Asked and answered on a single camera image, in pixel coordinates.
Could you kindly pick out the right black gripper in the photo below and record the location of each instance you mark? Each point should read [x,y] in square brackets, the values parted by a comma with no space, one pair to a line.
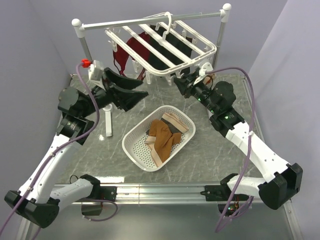
[184,85]

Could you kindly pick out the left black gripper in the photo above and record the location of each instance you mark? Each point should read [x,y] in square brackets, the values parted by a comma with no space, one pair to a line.
[123,99]

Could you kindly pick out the white clip hanger frame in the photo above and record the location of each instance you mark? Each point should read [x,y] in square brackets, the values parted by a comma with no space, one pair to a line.
[164,49]

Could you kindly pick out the orange-brown underwear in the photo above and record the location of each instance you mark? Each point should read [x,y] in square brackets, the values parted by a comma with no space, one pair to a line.
[161,146]

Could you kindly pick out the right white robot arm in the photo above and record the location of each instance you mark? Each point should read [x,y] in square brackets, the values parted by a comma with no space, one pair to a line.
[280,180]

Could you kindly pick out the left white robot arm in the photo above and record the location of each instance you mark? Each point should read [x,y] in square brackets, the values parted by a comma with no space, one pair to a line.
[36,200]

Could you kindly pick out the grey beige-banded underwear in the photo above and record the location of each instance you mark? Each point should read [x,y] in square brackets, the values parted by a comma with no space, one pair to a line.
[167,125]

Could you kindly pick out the beige argyle sock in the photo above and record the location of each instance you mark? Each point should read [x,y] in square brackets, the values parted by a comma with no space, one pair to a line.
[208,80]

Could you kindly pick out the white perforated laundry basket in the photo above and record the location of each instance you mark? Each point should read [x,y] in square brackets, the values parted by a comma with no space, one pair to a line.
[137,151]

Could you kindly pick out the silver drying rack stand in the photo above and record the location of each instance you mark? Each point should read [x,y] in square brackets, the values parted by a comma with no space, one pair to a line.
[81,28]

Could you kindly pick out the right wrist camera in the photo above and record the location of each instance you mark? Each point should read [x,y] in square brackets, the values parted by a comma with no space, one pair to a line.
[204,70]

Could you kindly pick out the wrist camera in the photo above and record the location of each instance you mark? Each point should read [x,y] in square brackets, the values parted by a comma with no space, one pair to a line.
[204,70]
[95,69]

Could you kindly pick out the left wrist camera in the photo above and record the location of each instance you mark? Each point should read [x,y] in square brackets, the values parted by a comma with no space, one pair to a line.
[95,69]

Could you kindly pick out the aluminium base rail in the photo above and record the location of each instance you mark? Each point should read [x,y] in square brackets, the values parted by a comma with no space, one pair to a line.
[170,193]

